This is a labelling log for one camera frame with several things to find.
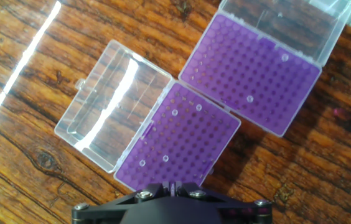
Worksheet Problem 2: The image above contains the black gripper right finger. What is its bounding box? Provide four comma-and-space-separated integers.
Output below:
177, 182, 273, 224

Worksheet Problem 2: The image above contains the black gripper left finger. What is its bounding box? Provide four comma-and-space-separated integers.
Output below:
71, 182, 172, 224

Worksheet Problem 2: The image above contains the purple pipette tip box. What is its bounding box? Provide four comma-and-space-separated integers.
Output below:
177, 0, 351, 138
54, 39, 242, 192

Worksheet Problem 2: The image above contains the brown wooden board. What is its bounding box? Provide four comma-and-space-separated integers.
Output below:
0, 0, 351, 224

